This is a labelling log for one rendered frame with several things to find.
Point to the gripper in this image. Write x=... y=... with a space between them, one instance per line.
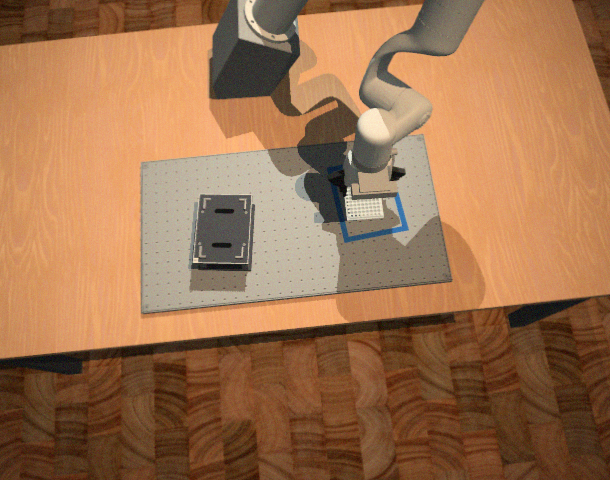
x=349 y=174

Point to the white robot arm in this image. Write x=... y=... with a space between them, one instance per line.
x=438 y=31

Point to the blue tape outline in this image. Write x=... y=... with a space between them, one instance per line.
x=404 y=226

